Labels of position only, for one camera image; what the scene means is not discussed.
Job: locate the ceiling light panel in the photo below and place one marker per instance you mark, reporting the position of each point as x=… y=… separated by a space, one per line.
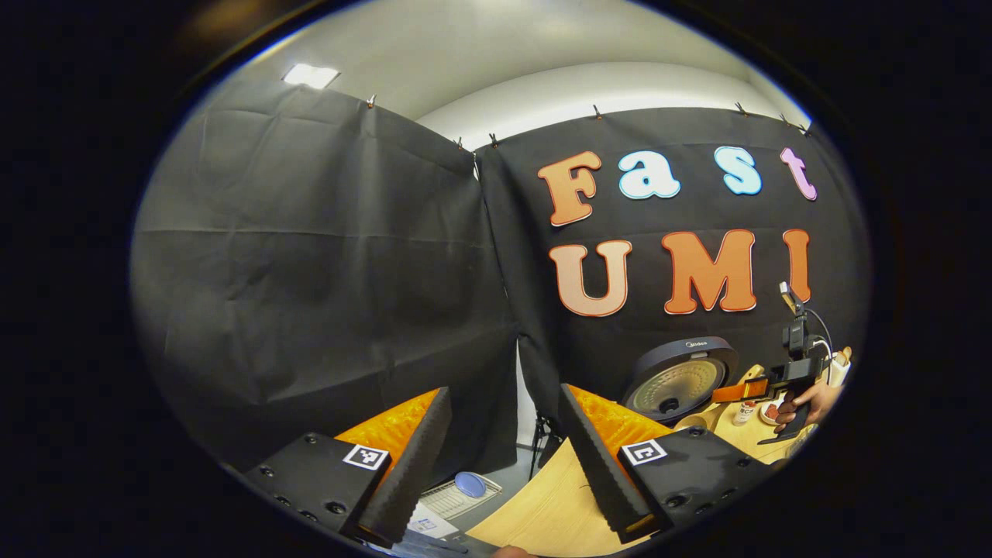
x=310 y=76

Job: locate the silver black rice cooker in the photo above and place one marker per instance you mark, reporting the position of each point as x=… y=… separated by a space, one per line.
x=678 y=380

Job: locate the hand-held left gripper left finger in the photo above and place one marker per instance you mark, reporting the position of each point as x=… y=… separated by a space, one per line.
x=411 y=473

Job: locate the white round plate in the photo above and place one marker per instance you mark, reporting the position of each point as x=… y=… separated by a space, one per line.
x=769 y=415

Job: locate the black backdrop cloth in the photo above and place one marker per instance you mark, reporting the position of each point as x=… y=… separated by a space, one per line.
x=310 y=271

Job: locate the black tripod stand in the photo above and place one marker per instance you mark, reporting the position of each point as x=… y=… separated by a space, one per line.
x=542 y=449

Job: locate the white paper sheet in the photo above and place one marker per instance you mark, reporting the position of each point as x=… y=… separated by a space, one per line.
x=430 y=523

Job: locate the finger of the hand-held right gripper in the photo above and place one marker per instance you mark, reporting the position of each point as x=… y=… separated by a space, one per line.
x=740 y=390

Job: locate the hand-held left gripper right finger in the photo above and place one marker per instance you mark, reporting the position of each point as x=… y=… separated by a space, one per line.
x=601 y=477

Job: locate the white grid tray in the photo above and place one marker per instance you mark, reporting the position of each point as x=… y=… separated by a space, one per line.
x=446 y=502

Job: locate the clear plastic drink bottle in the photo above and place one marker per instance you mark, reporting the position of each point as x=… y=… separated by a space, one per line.
x=744 y=412

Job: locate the blue round lid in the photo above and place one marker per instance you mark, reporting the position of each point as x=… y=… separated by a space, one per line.
x=470 y=484

